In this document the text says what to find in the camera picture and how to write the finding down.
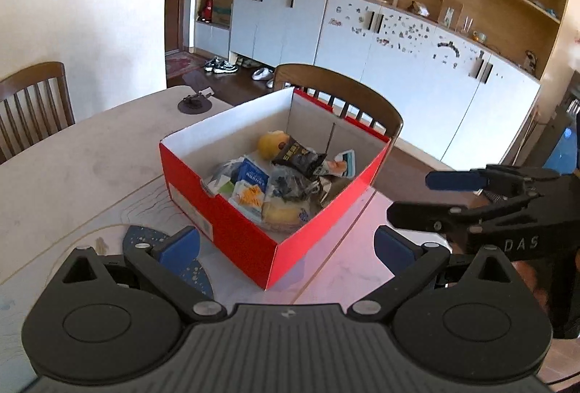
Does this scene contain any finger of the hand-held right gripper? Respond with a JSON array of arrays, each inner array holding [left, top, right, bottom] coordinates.
[[425, 164, 563, 200], [386, 193, 542, 245]]

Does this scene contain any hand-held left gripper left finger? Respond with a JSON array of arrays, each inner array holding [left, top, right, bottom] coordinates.
[[58, 225, 227, 322]]

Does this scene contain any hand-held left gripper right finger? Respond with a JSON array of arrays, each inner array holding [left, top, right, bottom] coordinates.
[[372, 225, 522, 322]]

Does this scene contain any red cardboard box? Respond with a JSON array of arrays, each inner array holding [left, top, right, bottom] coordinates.
[[158, 87, 393, 291]]

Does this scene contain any blue carton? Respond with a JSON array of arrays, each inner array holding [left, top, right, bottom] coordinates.
[[228, 157, 271, 222]]

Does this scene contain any white orange snack packet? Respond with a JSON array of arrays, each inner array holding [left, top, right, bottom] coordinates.
[[316, 150, 357, 179]]

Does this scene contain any dark packet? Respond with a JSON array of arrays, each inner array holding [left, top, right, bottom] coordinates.
[[266, 166, 319, 204]]

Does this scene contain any black snack packet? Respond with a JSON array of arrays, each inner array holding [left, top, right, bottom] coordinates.
[[271, 137, 328, 177]]

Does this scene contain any person's right hand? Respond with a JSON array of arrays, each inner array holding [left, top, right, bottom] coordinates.
[[515, 263, 550, 313]]

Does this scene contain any white green packet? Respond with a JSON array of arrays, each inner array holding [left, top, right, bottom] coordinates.
[[203, 173, 237, 197]]

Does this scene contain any crumpled foil packet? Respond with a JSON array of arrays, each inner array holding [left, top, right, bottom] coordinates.
[[212, 157, 248, 184]]

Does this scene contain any yellow bread packet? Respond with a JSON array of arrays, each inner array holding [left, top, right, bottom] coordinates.
[[262, 197, 314, 235]]

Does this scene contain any curved back wooden chair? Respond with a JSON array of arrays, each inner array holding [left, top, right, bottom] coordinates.
[[273, 63, 405, 150]]

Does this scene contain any black round table grommet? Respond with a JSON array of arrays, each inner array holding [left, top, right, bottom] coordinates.
[[177, 93, 212, 114]]

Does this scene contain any patterned door mat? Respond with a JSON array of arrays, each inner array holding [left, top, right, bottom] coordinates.
[[165, 51, 206, 80]]

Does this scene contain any pair of dark sneakers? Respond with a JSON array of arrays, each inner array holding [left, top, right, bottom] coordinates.
[[203, 57, 239, 75]]

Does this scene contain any slatted wooden chair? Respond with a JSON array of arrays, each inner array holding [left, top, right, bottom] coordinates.
[[0, 62, 76, 166]]

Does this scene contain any cardboard box with blue print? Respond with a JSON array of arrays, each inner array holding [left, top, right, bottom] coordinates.
[[212, 0, 235, 28]]

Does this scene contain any white and wooden wall cabinet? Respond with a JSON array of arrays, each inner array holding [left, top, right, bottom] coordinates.
[[194, 0, 574, 173]]

